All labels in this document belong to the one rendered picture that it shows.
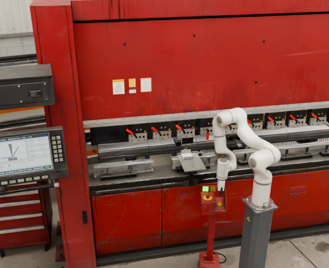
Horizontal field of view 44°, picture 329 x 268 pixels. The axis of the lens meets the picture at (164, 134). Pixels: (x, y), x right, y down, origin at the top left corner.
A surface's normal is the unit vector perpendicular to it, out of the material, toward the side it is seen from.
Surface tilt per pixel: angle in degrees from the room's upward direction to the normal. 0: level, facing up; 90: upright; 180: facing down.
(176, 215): 90
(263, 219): 90
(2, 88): 90
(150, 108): 90
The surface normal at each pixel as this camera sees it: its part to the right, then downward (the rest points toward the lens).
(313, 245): 0.00, -0.90
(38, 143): 0.29, 0.42
